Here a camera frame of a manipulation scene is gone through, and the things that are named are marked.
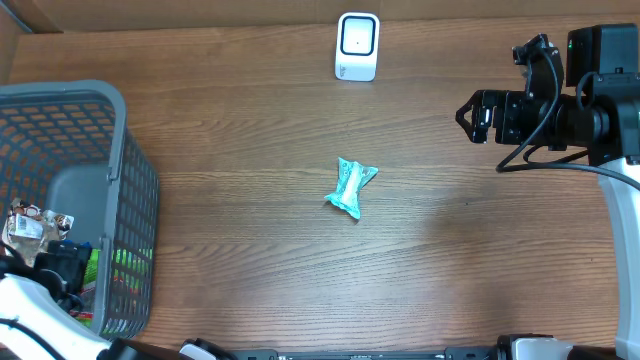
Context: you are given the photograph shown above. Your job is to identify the white barcode scanner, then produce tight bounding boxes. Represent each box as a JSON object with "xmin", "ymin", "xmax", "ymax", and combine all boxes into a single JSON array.
[{"xmin": 335, "ymin": 12, "xmax": 380, "ymax": 82}]

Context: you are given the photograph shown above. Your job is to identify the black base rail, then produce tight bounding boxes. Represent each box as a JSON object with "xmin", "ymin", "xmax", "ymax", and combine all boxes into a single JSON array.
[{"xmin": 179, "ymin": 333, "xmax": 587, "ymax": 360}]

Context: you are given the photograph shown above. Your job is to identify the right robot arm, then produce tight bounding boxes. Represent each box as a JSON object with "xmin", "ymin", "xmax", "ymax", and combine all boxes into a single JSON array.
[{"xmin": 445, "ymin": 23, "xmax": 639, "ymax": 360}]

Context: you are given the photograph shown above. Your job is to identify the green snack bag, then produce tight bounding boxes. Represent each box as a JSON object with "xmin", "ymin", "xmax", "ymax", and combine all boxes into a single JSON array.
[{"xmin": 71, "ymin": 249, "xmax": 153, "ymax": 337}]

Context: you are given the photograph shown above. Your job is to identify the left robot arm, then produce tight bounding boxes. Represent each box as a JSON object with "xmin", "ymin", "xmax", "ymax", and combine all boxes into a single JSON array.
[{"xmin": 1, "ymin": 255, "xmax": 183, "ymax": 360}]

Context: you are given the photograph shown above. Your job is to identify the teal snack packet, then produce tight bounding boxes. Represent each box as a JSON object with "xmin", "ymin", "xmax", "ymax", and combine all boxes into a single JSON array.
[{"xmin": 324, "ymin": 157, "xmax": 379, "ymax": 221}]

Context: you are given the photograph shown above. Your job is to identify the beige cookie snack bag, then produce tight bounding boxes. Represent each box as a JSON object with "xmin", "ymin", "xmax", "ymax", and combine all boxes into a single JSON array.
[{"xmin": 1, "ymin": 198, "xmax": 74, "ymax": 266}]

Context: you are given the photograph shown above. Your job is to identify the grey plastic mesh basket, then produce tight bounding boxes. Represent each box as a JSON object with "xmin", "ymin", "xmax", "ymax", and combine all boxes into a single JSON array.
[{"xmin": 0, "ymin": 79, "xmax": 161, "ymax": 341}]

